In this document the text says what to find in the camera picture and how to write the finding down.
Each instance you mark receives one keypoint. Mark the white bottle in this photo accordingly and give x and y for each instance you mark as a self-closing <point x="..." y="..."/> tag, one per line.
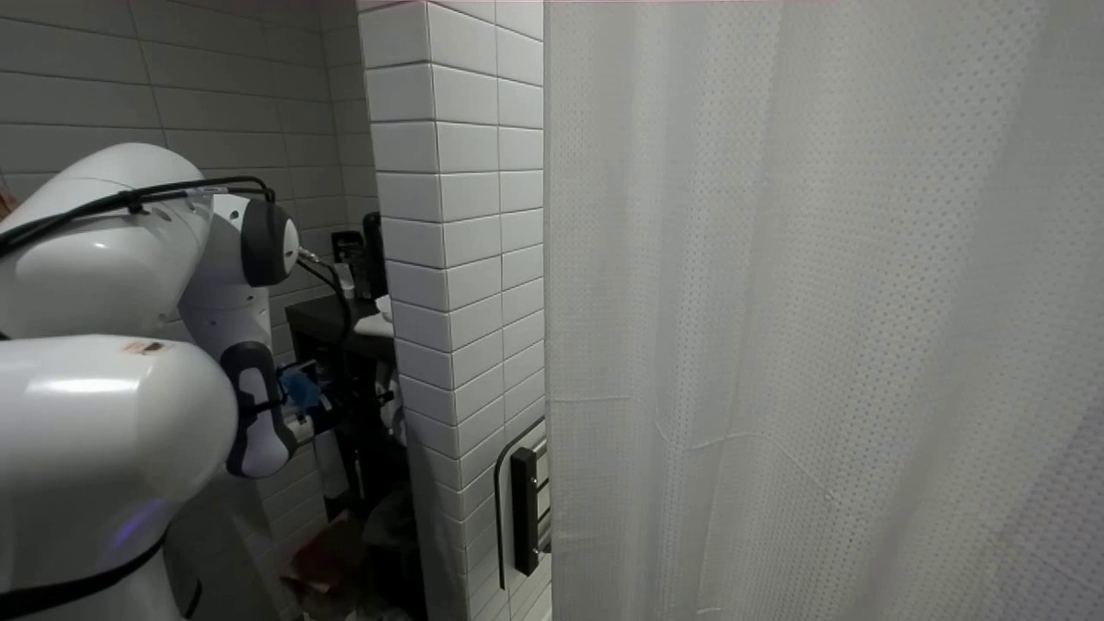
<point x="330" y="461"/>

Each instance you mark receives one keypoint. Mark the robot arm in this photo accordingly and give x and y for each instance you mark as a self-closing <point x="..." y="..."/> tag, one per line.
<point x="103" y="405"/>

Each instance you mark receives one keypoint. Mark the black pump bottle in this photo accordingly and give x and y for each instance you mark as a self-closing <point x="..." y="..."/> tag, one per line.
<point x="348" y="254"/>

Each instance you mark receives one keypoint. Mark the black shelf unit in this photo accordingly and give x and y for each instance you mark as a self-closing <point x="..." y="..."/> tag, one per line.
<point x="332" y="323"/>

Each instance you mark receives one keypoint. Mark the black towel rail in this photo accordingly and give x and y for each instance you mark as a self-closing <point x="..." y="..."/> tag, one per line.
<point x="524" y="509"/>

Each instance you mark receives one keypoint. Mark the tall black bottle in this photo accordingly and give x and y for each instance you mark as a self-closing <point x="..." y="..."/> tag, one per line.
<point x="374" y="254"/>

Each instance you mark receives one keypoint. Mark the white shower curtain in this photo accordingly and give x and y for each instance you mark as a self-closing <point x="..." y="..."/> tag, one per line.
<point x="819" y="328"/>

